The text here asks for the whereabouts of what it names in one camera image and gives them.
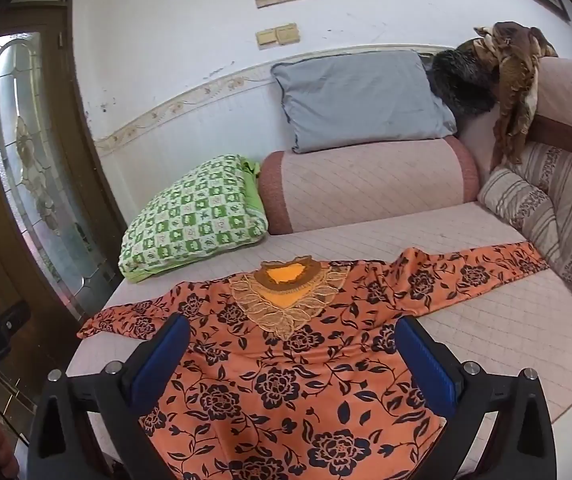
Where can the small striped floral cushion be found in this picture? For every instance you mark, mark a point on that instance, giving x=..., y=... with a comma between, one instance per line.
x=520, y=205

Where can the green checkered pillow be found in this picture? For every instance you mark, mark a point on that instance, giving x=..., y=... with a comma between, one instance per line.
x=196, y=215

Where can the brown patterned scarf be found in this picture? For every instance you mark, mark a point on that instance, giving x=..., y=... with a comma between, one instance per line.
x=515, y=85

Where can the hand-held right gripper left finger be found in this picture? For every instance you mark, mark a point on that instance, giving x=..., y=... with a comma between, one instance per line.
x=160, y=362

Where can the black furry cloth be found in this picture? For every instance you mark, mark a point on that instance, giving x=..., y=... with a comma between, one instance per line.
x=460, y=82

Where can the person's left hand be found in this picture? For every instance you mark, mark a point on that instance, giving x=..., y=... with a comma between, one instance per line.
x=1, y=440

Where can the orange floral blouse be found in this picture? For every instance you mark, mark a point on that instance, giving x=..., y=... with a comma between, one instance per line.
x=276, y=390

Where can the beige light switch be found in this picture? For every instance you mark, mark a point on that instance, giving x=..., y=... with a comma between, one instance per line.
x=267, y=38
x=288, y=34

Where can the grey pillow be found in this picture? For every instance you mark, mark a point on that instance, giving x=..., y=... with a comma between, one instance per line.
x=360, y=100

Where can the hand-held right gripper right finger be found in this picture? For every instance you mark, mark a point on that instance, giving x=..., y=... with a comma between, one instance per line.
x=425, y=367

